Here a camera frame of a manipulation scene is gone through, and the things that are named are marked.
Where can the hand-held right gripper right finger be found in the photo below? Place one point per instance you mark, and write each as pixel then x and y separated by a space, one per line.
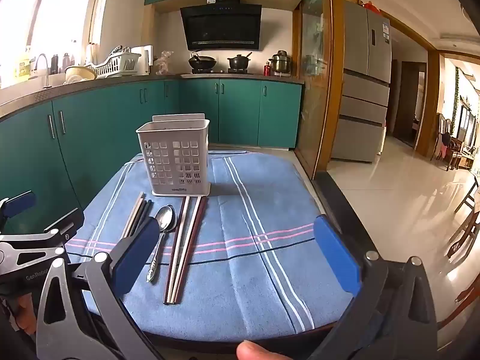
pixel 337 262

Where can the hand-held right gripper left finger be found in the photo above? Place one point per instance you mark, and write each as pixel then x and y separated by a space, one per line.
pixel 131 258

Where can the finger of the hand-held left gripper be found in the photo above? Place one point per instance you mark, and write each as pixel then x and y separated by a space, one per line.
pixel 20 202
pixel 63 228

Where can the dark chopsticks bundle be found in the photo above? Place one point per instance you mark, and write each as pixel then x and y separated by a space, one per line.
pixel 134 213

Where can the dark brown chopstick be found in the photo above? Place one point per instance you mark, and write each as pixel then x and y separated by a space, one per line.
pixel 175 247

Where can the dark red chopstick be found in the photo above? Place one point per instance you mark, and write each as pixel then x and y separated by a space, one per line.
pixel 195 247

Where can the white plastic utensil holder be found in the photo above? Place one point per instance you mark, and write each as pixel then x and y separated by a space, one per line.
pixel 168 131

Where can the person's left hand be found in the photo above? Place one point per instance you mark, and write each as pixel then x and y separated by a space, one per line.
pixel 26 317

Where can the person's right hand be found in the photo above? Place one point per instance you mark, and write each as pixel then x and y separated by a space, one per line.
pixel 258 351

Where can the blue striped cloth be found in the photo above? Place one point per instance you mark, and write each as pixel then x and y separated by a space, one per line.
pixel 243 270

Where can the wooden chair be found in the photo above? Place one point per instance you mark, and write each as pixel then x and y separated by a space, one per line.
pixel 465 225
pixel 448 146

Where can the metal faucet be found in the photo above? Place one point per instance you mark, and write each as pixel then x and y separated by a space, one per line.
pixel 45 71

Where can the yellow bottle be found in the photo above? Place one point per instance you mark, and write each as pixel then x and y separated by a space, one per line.
pixel 23 65

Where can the dark bottle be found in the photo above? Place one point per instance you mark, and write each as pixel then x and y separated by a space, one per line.
pixel 66 60
pixel 54 65

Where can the woven basket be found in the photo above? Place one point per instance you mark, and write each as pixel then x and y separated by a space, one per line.
pixel 80 73

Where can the grey kitchen countertop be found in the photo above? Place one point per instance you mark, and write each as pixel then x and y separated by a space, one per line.
pixel 112 82

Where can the white dish rack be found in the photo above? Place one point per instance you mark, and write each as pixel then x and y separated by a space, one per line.
pixel 116 63

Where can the silver refrigerator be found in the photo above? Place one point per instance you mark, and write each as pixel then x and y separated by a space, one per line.
pixel 365 93

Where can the green lower cabinets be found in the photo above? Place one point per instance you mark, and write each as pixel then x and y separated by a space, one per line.
pixel 240 112

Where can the wooden framed glass door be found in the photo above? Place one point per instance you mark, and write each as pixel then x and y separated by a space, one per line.
pixel 318 82

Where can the white kitchen appliance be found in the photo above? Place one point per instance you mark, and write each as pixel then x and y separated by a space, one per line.
pixel 144 60

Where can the window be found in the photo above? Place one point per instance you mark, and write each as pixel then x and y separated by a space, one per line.
pixel 56 15

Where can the clear plastic bag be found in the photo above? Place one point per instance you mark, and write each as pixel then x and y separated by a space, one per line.
pixel 164 63

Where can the red canister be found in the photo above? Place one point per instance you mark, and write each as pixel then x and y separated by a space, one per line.
pixel 267 69

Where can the steel stock pot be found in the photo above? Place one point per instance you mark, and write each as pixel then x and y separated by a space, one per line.
pixel 280 63

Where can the gas stove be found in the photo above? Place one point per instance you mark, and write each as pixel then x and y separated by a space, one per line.
pixel 221 71

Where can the black wok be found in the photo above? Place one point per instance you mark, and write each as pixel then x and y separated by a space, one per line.
pixel 202 62

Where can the black cooking pot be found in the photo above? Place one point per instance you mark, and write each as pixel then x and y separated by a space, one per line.
pixel 240 63

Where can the black range hood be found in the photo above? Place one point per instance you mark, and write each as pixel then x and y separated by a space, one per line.
pixel 221 26

